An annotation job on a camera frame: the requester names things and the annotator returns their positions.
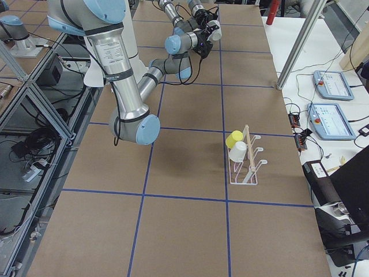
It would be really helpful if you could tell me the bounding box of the wooden rack dowel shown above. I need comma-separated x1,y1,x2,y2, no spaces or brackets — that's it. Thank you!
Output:
243,125,255,173

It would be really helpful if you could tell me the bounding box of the cream plastic cup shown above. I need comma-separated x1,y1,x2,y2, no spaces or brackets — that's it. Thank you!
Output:
229,141,247,163

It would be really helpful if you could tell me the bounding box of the teach pendant tablet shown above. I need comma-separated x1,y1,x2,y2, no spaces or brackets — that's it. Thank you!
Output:
307,103,356,141
313,70,355,101

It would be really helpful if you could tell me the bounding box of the near teach pendant tablet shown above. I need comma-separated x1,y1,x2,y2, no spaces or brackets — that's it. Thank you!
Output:
307,103,356,141

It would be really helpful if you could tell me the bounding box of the white wire cup rack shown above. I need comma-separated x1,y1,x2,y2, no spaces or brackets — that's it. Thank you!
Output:
227,135,268,186

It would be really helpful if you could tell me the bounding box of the far teach pendant tablet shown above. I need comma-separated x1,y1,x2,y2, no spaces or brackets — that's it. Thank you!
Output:
313,70,355,101

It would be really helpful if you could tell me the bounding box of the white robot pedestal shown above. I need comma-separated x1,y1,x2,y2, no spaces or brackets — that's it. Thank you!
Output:
84,0,147,88

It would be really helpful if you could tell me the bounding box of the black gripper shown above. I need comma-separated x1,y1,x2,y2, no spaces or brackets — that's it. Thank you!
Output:
195,9,218,28
192,27,213,58

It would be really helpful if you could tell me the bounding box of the grey plastic cup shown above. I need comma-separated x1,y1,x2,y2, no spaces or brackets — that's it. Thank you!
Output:
207,20,222,42

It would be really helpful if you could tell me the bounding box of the orange black usb hub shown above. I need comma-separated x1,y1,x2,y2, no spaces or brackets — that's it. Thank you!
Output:
288,113,300,128

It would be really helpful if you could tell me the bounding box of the red cylinder bottle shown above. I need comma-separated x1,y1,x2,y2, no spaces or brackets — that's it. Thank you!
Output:
266,0,280,25

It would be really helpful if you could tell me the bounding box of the aluminium frame post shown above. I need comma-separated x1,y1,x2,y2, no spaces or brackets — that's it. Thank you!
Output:
276,0,326,90

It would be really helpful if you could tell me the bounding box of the yellow plastic cup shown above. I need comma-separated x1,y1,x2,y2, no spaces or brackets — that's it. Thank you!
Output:
225,130,243,149

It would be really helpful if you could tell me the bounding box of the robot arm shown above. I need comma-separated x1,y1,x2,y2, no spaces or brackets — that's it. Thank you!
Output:
152,0,218,33
48,1,221,145

